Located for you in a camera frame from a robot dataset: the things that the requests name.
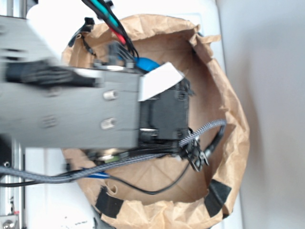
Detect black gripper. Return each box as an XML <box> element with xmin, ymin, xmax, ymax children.
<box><xmin>139</xmin><ymin>80</ymin><xmax>193</xmax><ymax>146</ymax></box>

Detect grey metal robot arm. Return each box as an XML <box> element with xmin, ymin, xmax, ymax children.
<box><xmin>0</xmin><ymin>16</ymin><xmax>189</xmax><ymax>149</ymax></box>

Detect white paper label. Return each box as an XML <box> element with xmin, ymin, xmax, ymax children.
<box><xmin>138</xmin><ymin>62</ymin><xmax>185</xmax><ymax>102</ymax></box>

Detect blue plastic toy bottle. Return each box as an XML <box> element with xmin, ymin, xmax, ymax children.
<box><xmin>134</xmin><ymin>57</ymin><xmax>160</xmax><ymax>72</ymax></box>

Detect brown paper lined bin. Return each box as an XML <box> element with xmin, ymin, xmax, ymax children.
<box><xmin>78</xmin><ymin>14</ymin><xmax>250</xmax><ymax>229</ymax></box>

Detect white plastic lid platform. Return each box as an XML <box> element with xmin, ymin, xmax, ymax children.
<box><xmin>25</xmin><ymin>0</ymin><xmax>221</xmax><ymax>229</ymax></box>

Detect thin black cable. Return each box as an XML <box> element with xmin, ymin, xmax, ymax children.
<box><xmin>0</xmin><ymin>124</ymin><xmax>227</xmax><ymax>195</ymax></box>

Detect coloured wire bundle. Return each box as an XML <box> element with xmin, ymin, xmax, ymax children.
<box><xmin>81</xmin><ymin>0</ymin><xmax>140</xmax><ymax>60</ymax></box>

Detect braided grey cable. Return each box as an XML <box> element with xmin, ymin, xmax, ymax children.
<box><xmin>0</xmin><ymin>118</ymin><xmax>227</xmax><ymax>184</ymax></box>

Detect black corner bracket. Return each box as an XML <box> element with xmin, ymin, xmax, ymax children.
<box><xmin>0</xmin><ymin>134</ymin><xmax>12</xmax><ymax>167</ymax></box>

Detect aluminium frame rail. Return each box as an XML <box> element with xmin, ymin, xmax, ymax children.
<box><xmin>0</xmin><ymin>0</ymin><xmax>27</xmax><ymax>229</ymax></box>

